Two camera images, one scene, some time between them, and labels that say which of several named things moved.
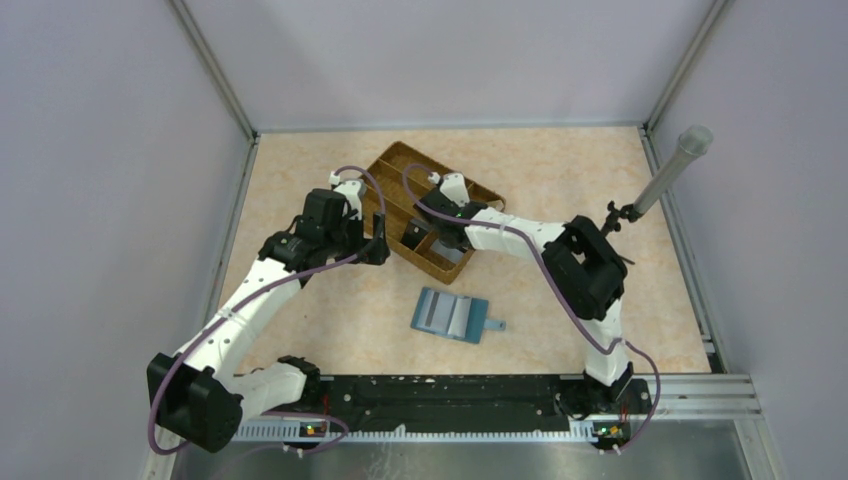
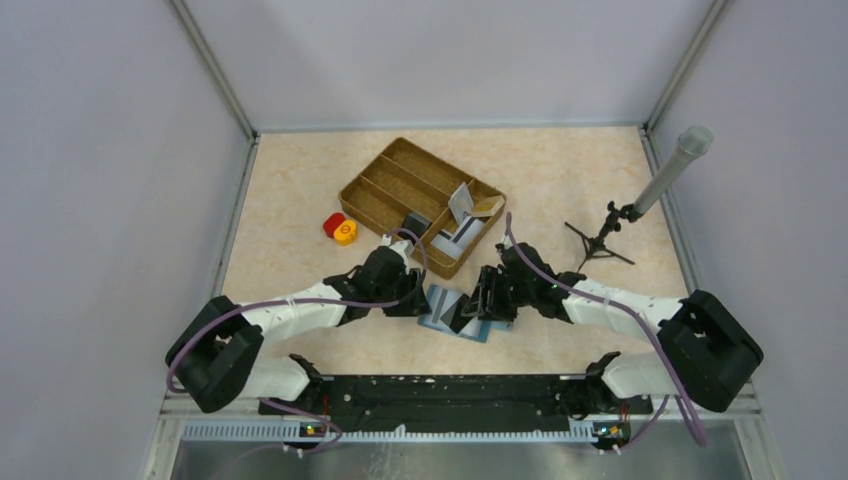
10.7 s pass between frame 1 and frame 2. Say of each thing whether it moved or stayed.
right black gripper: moved
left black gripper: moved
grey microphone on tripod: stayed
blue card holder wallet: stayed
